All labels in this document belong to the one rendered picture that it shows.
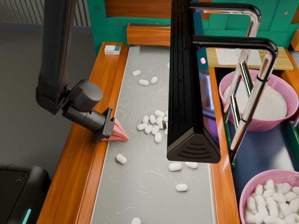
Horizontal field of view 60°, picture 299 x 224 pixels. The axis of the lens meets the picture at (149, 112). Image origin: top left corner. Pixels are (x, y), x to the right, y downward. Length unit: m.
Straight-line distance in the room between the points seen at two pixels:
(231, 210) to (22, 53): 2.41
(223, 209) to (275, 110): 0.45
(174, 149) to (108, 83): 0.62
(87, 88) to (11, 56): 2.12
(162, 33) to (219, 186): 0.63
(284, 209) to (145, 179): 0.36
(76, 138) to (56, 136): 1.06
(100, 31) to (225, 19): 0.52
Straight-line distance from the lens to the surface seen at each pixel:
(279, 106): 1.03
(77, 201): 0.70
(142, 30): 1.08
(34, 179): 1.37
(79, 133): 0.82
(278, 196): 0.78
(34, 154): 1.82
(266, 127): 0.95
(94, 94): 0.67
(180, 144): 0.37
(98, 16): 1.15
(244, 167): 0.88
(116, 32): 1.17
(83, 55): 2.54
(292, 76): 1.12
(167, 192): 0.71
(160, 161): 0.76
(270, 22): 1.20
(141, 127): 0.82
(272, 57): 0.56
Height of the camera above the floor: 1.38
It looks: 46 degrees down
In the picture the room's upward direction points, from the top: straight up
